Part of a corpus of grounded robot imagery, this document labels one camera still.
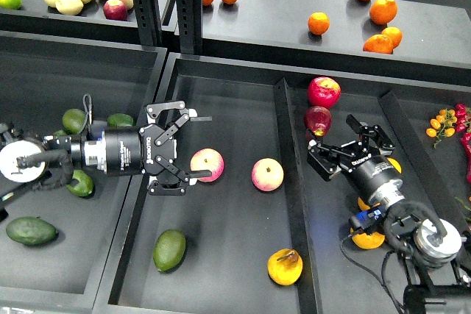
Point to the black shelf post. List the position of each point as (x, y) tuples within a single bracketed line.
[(149, 23), (189, 16)]

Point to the orange shelf small right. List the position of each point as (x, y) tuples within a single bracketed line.
[(394, 34)]

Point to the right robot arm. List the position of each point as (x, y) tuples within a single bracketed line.
[(427, 244)]

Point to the pink apple left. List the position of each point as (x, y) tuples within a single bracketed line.
[(208, 159)]

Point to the black tray divider right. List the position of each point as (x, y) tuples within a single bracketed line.
[(444, 204)]

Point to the red apple on shelf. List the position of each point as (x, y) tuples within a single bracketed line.
[(115, 10)]

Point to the pink apple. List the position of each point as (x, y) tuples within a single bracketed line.
[(208, 159), (267, 174)]

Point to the pale yellow pear front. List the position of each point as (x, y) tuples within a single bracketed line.
[(69, 7)]

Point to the orange shelf front right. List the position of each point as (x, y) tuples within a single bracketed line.
[(379, 44)]

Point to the yellow pear top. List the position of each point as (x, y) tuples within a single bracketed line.
[(396, 164)]

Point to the black shelf post right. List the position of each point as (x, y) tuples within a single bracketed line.
[(189, 16)]

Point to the avocado top left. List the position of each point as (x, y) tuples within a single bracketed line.
[(75, 121)]

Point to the green avocado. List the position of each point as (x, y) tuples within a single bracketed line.
[(169, 249)]

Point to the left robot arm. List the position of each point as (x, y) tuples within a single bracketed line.
[(48, 162)]

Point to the orange shelf centre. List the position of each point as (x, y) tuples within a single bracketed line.
[(318, 23)]

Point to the red apple upper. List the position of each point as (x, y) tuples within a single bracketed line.
[(323, 91)]

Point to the pink apple right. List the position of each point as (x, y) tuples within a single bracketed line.
[(267, 174)]

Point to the black middle tray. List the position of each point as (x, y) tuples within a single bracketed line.
[(231, 227)]

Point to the avocado lower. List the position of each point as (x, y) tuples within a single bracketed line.
[(81, 184)]

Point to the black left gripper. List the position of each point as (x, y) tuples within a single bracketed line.
[(152, 150)]

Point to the black shelf post left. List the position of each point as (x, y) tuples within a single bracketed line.
[(149, 23)]

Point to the black tray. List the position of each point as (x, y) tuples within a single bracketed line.
[(41, 77), (231, 227)]

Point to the orange cherry tomato bunch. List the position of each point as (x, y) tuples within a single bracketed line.
[(442, 126)]

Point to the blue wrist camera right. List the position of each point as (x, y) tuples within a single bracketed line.
[(368, 221)]

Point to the large orange shelf right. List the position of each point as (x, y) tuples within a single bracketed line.
[(383, 11)]

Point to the avocado far left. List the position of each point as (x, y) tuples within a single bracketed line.
[(59, 133)]

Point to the large avocado bottom left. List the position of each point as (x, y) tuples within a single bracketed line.
[(31, 231)]

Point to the avocado top right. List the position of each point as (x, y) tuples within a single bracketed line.
[(120, 120)]

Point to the dark red apple lower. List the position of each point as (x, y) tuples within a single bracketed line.
[(318, 120)]

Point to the red chili peppers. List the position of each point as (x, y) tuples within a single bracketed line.
[(463, 125)]

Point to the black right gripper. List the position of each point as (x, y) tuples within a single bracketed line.
[(363, 163)]

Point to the black left tray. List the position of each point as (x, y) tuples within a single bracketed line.
[(41, 77)]

